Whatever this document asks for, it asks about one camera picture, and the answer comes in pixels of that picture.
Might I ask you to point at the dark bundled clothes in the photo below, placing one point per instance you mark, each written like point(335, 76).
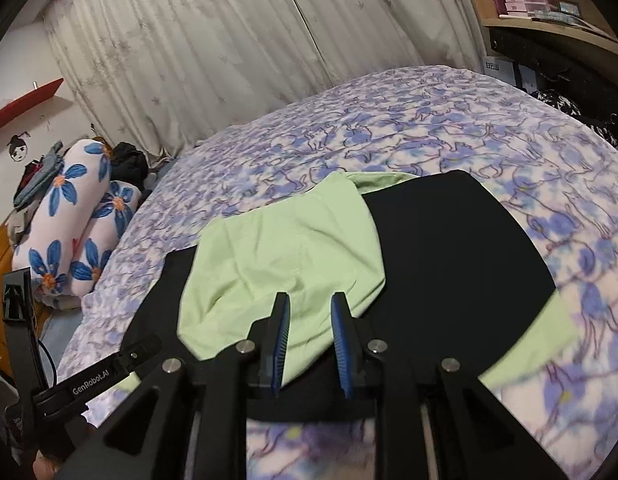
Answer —
point(130, 162)

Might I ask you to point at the pile of grey clothes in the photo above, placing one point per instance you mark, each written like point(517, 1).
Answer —
point(36, 180)

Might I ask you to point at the wooden shelf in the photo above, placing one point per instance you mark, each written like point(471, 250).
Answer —
point(544, 27)

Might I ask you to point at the white cardboard box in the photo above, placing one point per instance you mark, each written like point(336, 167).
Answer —
point(498, 67)

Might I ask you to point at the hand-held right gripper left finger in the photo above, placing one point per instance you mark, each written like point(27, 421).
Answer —
point(280, 345)

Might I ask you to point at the cartoon face wall sticker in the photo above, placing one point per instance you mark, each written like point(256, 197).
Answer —
point(18, 147)

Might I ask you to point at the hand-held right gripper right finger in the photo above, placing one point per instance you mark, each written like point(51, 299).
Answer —
point(343, 350)

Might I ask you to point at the black spotted cloth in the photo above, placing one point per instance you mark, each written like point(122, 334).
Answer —
point(584, 110)

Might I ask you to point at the wooden headboard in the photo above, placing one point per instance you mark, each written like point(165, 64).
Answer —
point(4, 255)

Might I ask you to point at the light blue bed sheet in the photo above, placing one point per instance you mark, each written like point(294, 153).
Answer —
point(59, 345)

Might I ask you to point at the red wall shelf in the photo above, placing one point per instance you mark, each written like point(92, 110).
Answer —
point(24, 105)

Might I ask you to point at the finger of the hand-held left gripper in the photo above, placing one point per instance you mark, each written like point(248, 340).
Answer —
point(139, 352)

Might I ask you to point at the pale patterned curtain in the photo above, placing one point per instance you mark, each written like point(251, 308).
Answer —
point(239, 45)

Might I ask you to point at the folded blue flower quilt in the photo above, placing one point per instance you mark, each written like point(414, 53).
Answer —
point(74, 195)

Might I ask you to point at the purple floral bed blanket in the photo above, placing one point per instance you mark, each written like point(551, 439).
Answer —
point(399, 120)

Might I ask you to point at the green and black jacket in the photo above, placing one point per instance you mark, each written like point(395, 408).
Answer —
point(439, 260)

